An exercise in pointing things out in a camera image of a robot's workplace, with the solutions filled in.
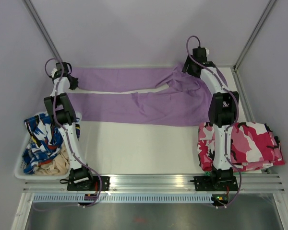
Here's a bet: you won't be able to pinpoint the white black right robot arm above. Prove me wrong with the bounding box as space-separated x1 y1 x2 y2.
182 46 239 192

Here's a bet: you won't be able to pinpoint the white plastic laundry basket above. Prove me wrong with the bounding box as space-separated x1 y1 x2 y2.
14 112 82 180

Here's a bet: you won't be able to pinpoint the pink camouflage folded trousers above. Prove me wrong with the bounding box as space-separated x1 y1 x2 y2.
197 122 285 172

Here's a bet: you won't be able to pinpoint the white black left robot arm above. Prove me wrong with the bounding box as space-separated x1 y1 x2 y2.
44 61 99 192

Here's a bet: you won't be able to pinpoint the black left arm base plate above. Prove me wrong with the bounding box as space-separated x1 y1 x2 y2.
67 176 110 192

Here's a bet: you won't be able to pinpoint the beige garment in basket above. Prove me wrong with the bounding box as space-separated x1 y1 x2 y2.
35 144 70 176

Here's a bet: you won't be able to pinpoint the aluminium frame rail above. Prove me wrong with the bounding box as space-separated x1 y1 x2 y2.
23 174 285 194

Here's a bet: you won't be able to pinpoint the purple trousers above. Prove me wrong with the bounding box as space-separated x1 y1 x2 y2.
68 64 212 127

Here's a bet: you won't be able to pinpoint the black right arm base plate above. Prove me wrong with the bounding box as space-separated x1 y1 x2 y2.
190 175 238 192

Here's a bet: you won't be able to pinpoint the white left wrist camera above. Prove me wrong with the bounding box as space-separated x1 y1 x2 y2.
51 68 58 78

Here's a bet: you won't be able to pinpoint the blue white patterned garment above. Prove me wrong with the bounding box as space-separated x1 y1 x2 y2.
23 112 82 175

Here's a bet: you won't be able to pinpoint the white slotted cable duct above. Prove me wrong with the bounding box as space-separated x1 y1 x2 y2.
33 193 213 204

